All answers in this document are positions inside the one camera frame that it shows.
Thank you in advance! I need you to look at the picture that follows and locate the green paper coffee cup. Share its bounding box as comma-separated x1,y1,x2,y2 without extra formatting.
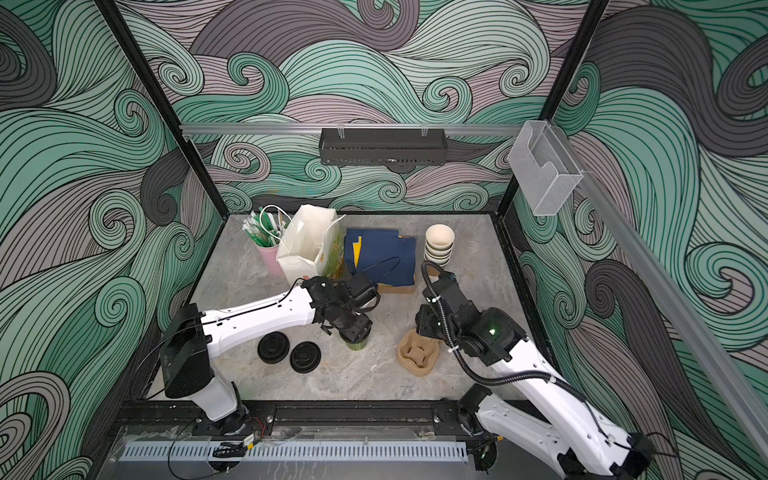
346,337,368,351

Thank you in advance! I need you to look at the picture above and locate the black coffee cup lid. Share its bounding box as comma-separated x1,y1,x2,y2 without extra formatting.
257,332,290,364

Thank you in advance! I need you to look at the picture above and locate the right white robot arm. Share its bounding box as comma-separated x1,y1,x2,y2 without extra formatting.
416,261,656,479

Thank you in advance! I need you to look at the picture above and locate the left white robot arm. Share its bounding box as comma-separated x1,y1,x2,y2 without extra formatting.
159,273,381,436

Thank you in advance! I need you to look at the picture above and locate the white paper takeout bag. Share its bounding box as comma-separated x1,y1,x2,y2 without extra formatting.
277,204,345,284

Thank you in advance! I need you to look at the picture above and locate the brown pulp cup carrier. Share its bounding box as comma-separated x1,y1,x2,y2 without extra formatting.
396,329,441,377

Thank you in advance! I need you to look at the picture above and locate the dark blue napkin stack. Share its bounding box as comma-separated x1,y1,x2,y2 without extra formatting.
344,228,416,288

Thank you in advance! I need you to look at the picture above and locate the pink straw holder cup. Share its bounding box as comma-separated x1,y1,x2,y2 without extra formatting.
256,245,284,276

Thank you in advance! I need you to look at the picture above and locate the stack of paper cups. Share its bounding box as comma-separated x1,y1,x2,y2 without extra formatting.
424,224,456,267

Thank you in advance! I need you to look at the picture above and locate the bundle of wrapped straws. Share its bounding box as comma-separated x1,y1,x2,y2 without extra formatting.
242,205,292,248

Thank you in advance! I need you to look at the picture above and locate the black wall-mounted tray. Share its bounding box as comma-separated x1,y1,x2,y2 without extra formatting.
318,129,448,166

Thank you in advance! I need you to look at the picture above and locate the clear acrylic wall holder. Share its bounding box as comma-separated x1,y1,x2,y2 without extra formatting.
507,120,583,217

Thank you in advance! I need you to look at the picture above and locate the grey aluminium rail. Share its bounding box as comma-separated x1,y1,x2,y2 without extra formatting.
180,122,523,137

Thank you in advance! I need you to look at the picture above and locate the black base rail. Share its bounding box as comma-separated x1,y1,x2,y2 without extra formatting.
115,400,465,435

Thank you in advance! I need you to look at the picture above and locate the black enclosure corner post right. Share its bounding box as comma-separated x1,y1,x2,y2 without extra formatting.
497,1,608,217

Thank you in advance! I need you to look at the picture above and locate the black enclosure corner post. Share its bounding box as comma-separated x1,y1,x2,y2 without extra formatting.
94,0,229,221
497,1,608,217

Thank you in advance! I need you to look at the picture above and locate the black enclosure corner post left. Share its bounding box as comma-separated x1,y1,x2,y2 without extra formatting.
94,0,229,221

